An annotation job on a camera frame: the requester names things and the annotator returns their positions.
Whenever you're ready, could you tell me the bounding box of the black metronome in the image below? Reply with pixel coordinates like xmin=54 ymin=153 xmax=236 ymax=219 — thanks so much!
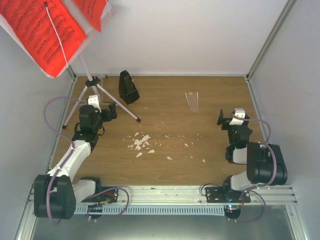
xmin=118 ymin=70 xmax=140 ymax=105

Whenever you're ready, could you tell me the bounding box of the clear plastic metronome cover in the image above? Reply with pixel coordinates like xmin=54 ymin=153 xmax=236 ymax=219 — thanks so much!
xmin=184 ymin=92 xmax=199 ymax=112

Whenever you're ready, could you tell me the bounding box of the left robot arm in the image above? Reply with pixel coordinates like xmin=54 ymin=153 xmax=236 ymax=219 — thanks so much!
xmin=34 ymin=103 xmax=117 ymax=220

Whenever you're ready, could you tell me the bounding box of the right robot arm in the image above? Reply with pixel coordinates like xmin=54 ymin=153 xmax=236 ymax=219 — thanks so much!
xmin=217 ymin=108 xmax=288 ymax=203

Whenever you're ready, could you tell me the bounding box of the white tripod music stand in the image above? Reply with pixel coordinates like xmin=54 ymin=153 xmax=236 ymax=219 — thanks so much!
xmin=62 ymin=0 xmax=141 ymax=129

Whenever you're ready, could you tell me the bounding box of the white debris pile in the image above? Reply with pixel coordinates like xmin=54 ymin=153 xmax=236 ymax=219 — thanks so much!
xmin=121 ymin=132 xmax=159 ymax=158

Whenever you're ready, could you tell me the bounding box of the red sheet music right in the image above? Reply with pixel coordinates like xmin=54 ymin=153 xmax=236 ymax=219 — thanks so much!
xmin=73 ymin=0 xmax=108 ymax=32

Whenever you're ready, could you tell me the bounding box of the red sheet music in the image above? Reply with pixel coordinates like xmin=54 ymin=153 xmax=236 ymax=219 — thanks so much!
xmin=0 ymin=0 xmax=87 ymax=78
xmin=73 ymin=0 xmax=108 ymax=32

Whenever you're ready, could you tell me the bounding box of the red sheet music left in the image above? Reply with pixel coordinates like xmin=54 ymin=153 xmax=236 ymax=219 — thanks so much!
xmin=0 ymin=0 xmax=87 ymax=78

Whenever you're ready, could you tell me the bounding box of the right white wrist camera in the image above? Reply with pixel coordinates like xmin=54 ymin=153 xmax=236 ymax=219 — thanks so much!
xmin=229 ymin=108 xmax=246 ymax=126

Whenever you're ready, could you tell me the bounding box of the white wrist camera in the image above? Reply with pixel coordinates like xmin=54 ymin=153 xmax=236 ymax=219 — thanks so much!
xmin=229 ymin=108 xmax=246 ymax=126
xmin=87 ymin=95 xmax=101 ymax=112

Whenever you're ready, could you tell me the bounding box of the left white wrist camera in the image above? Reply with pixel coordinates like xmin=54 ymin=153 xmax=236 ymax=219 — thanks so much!
xmin=87 ymin=95 xmax=101 ymax=112

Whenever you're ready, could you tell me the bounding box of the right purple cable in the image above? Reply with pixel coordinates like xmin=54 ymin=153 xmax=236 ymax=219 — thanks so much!
xmin=232 ymin=115 xmax=273 ymax=146

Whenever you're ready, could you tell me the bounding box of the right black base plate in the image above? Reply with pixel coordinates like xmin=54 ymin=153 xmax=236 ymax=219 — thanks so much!
xmin=205 ymin=186 xmax=251 ymax=204

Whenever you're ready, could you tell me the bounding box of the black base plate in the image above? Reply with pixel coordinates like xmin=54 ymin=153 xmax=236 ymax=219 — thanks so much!
xmin=81 ymin=189 xmax=119 ymax=205
xmin=205 ymin=186 xmax=251 ymax=204

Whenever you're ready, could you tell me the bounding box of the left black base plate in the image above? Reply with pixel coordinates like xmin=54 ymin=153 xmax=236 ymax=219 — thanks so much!
xmin=81 ymin=189 xmax=119 ymax=205

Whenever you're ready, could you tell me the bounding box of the aluminium rail with cable duct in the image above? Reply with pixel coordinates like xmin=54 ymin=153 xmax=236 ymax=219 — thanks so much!
xmin=27 ymin=183 xmax=300 ymax=216

